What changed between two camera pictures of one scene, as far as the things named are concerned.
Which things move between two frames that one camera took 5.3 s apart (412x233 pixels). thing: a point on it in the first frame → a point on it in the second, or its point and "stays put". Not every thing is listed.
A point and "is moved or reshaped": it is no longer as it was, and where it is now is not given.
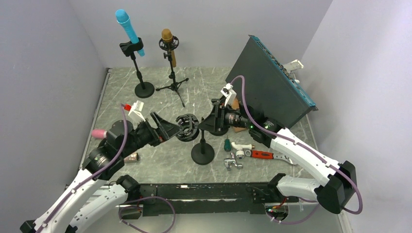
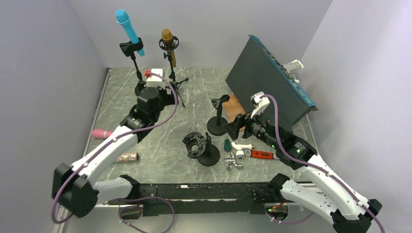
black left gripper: [167, 129] → [169, 98]
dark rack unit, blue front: [272, 92] stays put
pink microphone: [99, 133] stays put
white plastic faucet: [240, 153] stays put
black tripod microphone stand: [169, 46] stays put
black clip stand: [203, 153] is moved or reshaped
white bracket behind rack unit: [293, 65] stays put
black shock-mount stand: [191, 126] → [199, 147]
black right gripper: [216, 119] → [233, 128]
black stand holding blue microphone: [145, 90] stays put
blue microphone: [123, 17] stays put
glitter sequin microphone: [132, 158] stays put
